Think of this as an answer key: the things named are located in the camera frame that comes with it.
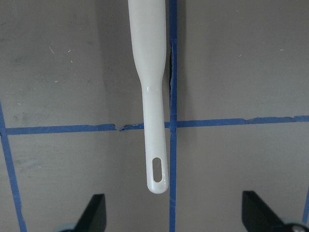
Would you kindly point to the beige hand brush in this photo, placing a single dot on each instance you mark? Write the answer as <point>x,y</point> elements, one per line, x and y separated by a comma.
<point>147,20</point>

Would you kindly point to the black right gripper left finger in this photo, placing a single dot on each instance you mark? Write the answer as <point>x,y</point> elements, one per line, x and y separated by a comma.
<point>93,218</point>

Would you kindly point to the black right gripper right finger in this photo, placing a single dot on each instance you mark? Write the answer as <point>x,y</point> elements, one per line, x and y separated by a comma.
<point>257,216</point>

